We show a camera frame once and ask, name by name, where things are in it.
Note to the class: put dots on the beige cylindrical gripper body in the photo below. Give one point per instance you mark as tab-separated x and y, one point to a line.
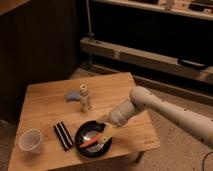
120	114

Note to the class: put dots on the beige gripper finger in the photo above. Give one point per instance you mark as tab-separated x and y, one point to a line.
107	133
102	119

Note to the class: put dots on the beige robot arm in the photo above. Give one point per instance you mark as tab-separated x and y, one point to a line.
140	98

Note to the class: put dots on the orange carrot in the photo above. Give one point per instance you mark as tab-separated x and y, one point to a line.
90	142

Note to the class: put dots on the small clear bottle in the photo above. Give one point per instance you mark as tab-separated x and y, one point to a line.
84	98

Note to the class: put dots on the blue grey sponge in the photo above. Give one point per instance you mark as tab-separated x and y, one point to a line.
72	96

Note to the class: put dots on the wooden table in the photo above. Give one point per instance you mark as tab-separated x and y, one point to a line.
44	106

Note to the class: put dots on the metal shelf rack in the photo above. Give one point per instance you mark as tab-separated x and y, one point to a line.
148	40

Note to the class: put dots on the black handle on shelf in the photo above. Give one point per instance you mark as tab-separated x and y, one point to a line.
193	65

